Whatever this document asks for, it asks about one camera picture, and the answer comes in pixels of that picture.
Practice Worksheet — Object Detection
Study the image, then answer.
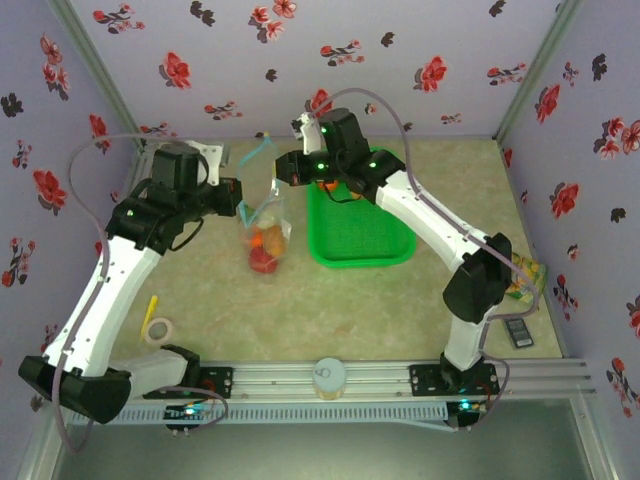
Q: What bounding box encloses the white slotted cable duct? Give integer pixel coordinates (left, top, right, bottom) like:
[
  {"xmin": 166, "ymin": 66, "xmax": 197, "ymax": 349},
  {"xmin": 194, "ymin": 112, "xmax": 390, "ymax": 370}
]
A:
[{"xmin": 69, "ymin": 402, "xmax": 449, "ymax": 426}]

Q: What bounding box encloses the clear zip-top bag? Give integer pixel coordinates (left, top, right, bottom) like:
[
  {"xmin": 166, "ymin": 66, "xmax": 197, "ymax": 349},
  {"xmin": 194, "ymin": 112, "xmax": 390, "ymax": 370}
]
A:
[{"xmin": 235, "ymin": 132, "xmax": 294, "ymax": 281}]

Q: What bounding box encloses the green yellow snack packet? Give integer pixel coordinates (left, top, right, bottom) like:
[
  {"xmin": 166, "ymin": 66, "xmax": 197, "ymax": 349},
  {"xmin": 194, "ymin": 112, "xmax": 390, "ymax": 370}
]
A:
[{"xmin": 504, "ymin": 251, "xmax": 550, "ymax": 305}]

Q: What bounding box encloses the aluminium frame post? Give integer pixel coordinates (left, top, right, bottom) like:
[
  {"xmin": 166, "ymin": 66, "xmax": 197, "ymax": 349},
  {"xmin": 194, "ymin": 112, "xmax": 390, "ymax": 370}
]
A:
[
  {"xmin": 47, "ymin": 0, "xmax": 151, "ymax": 151},
  {"xmin": 492, "ymin": 0, "xmax": 586, "ymax": 146}
]

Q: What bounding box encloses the grey left arm cable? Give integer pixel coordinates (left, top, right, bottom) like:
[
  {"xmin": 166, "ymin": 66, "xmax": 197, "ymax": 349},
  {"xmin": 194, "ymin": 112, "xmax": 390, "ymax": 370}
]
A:
[{"xmin": 52, "ymin": 132, "xmax": 231, "ymax": 455}]

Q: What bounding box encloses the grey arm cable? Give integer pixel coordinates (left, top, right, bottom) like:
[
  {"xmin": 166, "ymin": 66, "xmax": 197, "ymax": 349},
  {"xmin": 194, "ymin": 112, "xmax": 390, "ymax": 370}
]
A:
[
  {"xmin": 312, "ymin": 87, "xmax": 542, "ymax": 431},
  {"xmin": 52, "ymin": 132, "xmax": 231, "ymax": 455}
]

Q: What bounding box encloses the yellow pen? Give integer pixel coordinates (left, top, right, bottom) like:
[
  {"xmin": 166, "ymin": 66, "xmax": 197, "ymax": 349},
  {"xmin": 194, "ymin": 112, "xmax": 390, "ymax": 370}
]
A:
[{"xmin": 140, "ymin": 295, "xmax": 159, "ymax": 337}]

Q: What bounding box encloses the beige tape roll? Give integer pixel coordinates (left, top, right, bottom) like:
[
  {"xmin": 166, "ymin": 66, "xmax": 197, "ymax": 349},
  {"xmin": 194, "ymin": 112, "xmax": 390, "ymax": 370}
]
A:
[{"xmin": 144, "ymin": 317, "xmax": 175, "ymax": 346}]

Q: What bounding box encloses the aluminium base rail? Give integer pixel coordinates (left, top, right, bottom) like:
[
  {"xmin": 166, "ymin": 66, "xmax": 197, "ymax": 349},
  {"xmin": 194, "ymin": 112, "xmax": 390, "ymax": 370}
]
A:
[{"xmin": 119, "ymin": 358, "xmax": 599, "ymax": 401}]

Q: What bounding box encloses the grey right arm cable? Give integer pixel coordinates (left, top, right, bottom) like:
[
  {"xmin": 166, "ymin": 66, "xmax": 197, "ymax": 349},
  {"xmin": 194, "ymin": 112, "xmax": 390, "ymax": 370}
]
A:
[{"xmin": 312, "ymin": 87, "xmax": 542, "ymax": 431}]

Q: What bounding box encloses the red round fruit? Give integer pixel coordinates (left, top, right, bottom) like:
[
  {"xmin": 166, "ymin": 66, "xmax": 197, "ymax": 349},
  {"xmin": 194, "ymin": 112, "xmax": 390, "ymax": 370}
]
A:
[{"xmin": 248, "ymin": 247, "xmax": 280, "ymax": 275}]

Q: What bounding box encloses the aluminium frame side rail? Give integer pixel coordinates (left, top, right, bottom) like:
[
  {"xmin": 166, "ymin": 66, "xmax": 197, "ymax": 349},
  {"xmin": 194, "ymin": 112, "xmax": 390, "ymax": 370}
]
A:
[{"xmin": 14, "ymin": 139, "xmax": 161, "ymax": 480}]

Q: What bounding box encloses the black handheld device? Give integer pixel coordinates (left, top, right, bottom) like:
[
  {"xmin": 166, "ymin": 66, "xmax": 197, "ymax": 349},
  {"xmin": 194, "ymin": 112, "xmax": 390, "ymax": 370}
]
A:
[{"xmin": 502, "ymin": 317, "xmax": 535, "ymax": 350}]

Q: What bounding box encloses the small circuit board with LED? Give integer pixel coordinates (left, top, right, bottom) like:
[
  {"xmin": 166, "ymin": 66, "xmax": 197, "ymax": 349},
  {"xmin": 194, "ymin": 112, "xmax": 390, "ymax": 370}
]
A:
[
  {"xmin": 164, "ymin": 403, "xmax": 212, "ymax": 422},
  {"xmin": 447, "ymin": 399, "xmax": 489, "ymax": 429}
]

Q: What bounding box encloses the green plastic basket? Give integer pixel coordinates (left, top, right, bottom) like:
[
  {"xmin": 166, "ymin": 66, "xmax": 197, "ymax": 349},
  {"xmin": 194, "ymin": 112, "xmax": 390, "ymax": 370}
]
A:
[{"xmin": 305, "ymin": 144, "xmax": 418, "ymax": 270}]

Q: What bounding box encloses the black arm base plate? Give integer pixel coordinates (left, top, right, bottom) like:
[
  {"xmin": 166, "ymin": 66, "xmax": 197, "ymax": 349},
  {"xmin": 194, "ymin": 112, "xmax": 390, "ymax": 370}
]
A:
[
  {"xmin": 144, "ymin": 364, "xmax": 235, "ymax": 401},
  {"xmin": 408, "ymin": 363, "xmax": 499, "ymax": 396}
]

